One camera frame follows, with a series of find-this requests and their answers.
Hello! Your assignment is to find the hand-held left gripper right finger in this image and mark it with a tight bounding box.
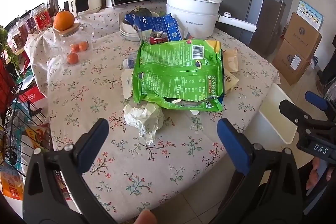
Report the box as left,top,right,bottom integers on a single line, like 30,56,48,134
210,118,307,224

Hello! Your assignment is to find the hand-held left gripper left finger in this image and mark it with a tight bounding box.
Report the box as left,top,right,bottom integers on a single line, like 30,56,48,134
23,118,118,224

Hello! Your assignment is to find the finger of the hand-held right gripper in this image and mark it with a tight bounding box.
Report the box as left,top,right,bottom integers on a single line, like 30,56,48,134
305,91,336,121
279,100,314,134

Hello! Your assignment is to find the white trash bin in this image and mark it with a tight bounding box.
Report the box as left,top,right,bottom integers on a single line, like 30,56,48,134
259,82,299,145

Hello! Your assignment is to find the white paper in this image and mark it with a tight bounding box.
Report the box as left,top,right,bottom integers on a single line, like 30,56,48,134
123,102,165,146

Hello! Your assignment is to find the pale yellow food packet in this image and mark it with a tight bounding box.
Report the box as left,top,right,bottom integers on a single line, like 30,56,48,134
222,67,240,94

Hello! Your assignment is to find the clear plastic bottle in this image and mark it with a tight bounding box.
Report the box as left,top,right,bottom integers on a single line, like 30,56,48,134
123,52,139,69

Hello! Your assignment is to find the green snack bag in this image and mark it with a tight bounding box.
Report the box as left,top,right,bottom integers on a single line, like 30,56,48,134
132,39,224,112

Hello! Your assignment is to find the red drink can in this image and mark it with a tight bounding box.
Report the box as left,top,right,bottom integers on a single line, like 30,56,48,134
150,31,168,45

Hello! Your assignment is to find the person's right hand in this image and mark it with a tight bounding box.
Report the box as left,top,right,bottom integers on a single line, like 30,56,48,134
306,157,332,189

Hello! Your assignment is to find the person's left hand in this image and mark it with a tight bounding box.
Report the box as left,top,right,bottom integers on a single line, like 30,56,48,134
133,209,158,224

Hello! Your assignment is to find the cardboard box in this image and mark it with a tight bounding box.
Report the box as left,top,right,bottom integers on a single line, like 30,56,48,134
272,39,312,86
283,12,323,61

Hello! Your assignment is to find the cream paper sheet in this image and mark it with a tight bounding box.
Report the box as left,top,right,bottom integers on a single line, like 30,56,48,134
122,69,137,102

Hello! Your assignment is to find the beige kraft pouch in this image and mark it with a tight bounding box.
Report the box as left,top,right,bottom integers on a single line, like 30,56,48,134
222,49,239,73

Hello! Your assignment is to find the orange packet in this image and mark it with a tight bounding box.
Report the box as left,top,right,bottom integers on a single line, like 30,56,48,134
0,164,25,201

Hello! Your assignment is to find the glass jar with cork lid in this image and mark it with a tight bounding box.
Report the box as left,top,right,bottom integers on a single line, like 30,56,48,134
53,23,95,65

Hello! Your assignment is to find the stack of white bowls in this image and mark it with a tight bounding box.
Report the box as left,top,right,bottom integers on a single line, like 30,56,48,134
120,15,140,41

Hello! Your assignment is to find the large orange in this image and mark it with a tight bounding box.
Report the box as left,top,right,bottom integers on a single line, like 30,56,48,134
53,10,75,31

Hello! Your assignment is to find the green plant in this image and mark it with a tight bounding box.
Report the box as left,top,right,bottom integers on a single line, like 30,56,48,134
0,26,24,75

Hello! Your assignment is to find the red label snack jar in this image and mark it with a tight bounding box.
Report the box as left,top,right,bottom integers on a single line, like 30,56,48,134
16,12,36,42
31,4,52,32

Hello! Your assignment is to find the torn blue carton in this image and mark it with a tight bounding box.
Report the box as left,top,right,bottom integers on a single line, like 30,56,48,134
125,13,184,42

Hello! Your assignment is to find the white electric cooking pot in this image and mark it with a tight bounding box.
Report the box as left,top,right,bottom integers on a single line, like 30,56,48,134
166,0,256,39

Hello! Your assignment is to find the dark green squash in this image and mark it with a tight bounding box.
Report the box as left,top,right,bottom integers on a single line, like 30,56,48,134
130,5,153,19

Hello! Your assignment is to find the black wire rack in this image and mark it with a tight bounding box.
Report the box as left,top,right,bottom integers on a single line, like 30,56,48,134
0,77,51,178

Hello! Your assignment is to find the blue wall notice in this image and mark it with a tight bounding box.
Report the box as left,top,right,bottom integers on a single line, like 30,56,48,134
298,0,324,31

